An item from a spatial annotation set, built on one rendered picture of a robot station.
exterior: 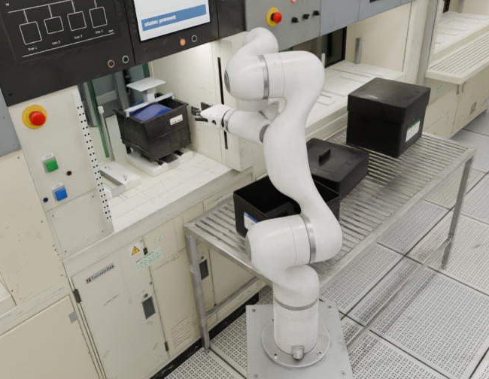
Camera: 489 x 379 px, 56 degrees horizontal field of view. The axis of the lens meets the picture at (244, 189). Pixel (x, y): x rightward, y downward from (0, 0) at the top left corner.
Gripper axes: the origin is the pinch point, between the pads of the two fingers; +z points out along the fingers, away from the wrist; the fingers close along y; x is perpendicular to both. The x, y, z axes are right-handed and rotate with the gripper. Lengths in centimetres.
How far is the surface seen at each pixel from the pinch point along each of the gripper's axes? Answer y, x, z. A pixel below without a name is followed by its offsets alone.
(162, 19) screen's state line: -9.3, 32.4, 1.8
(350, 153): 57, -33, -28
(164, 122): -1.5, -10.9, 21.6
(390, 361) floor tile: 39, -119, -68
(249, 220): -5.8, -32.9, -27.7
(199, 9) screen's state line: 5.8, 32.7, 1.7
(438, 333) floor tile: 68, -119, -78
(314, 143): 55, -33, -10
